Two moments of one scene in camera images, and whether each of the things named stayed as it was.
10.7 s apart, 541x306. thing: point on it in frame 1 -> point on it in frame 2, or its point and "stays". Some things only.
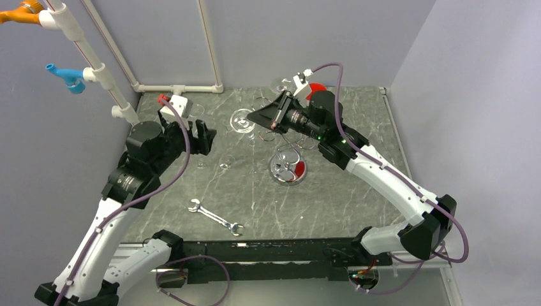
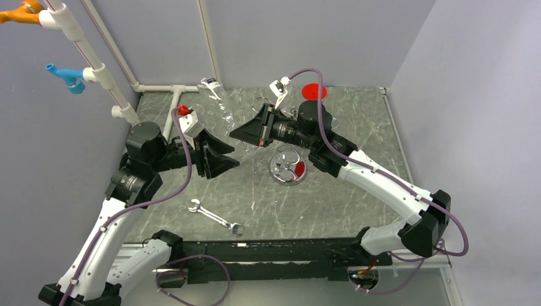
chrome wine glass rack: (288, 167) stays
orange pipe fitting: (28, 12) stays
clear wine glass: (239, 122) -> (214, 90)
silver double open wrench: (198, 208) stays
